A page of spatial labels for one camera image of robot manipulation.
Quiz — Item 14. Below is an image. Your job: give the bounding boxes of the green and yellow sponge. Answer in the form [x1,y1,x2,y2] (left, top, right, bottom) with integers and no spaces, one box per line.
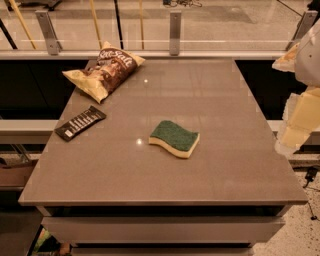
[148,120,200,159]

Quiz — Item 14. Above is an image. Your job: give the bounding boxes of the black power adapter with cable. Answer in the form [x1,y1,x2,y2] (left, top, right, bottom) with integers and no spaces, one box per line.
[303,167,318,221]

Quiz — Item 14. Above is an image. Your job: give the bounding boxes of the left metal railing bracket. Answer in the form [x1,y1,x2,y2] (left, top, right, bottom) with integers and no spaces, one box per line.
[35,10,62,55]

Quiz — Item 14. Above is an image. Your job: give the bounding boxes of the dark brown candy bar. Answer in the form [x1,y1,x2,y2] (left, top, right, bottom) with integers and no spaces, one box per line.
[55,106,106,142]

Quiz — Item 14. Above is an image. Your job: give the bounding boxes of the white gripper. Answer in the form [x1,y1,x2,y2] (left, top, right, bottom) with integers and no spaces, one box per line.
[272,20,320,156]

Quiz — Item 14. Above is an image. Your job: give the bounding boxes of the grey cabinet drawer front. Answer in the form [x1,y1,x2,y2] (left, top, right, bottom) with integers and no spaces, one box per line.
[42,216,284,244]

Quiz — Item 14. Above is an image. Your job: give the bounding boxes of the metal railing bracket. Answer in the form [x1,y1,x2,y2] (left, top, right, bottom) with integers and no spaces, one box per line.
[169,11,182,56]
[35,10,62,55]
[286,10,318,50]

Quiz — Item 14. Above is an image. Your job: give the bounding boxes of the middle metal railing bracket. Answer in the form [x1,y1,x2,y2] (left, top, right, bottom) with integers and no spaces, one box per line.
[169,11,182,56]

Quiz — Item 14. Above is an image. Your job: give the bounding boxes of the right metal railing bracket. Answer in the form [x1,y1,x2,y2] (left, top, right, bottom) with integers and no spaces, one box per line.
[286,10,318,50]

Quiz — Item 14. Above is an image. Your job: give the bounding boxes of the brown chip bag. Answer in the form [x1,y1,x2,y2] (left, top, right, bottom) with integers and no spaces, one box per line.
[63,42,145,103]

